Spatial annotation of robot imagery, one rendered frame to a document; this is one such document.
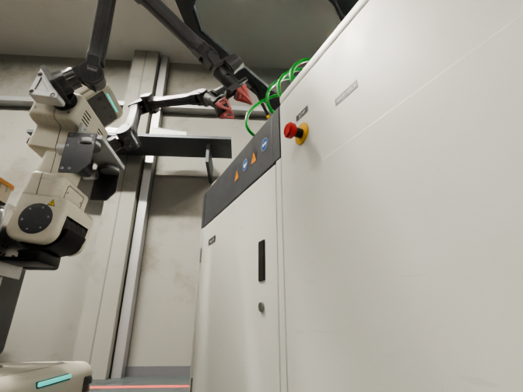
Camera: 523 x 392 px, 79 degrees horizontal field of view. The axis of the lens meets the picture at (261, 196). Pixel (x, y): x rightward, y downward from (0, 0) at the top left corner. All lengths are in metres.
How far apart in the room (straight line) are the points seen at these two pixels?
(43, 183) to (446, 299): 1.20
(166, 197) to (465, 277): 3.43
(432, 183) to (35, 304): 3.68
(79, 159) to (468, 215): 1.15
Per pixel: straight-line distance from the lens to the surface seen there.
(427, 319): 0.45
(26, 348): 3.83
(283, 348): 0.71
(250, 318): 0.86
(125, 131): 1.63
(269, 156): 0.87
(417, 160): 0.48
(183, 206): 3.60
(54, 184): 1.29
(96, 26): 1.41
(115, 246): 3.44
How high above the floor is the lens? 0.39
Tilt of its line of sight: 23 degrees up
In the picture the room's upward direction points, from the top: straight up
